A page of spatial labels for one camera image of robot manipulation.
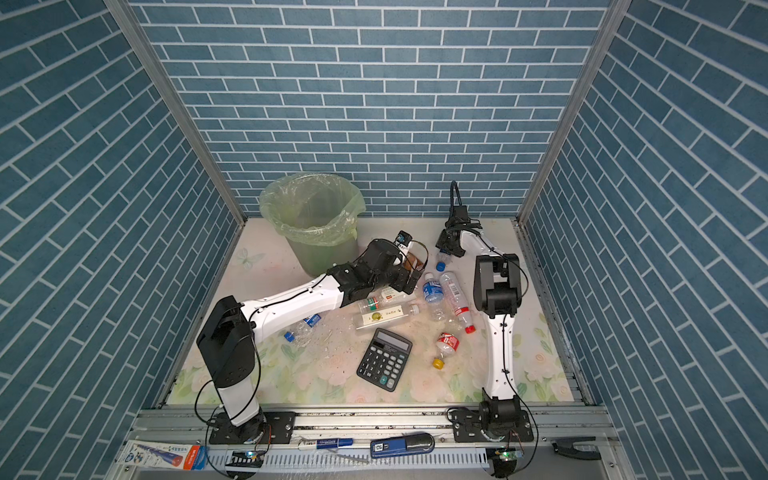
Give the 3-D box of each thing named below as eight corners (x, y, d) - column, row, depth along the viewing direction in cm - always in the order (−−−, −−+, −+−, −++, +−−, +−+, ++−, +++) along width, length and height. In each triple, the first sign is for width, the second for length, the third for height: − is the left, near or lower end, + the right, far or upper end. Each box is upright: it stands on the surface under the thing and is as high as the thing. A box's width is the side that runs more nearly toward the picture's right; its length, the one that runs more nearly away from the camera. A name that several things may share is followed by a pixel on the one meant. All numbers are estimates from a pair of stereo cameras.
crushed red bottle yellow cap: (431, 367, 85) (433, 360, 80) (436, 338, 90) (439, 330, 86) (452, 373, 84) (456, 366, 79) (456, 344, 90) (460, 336, 85)
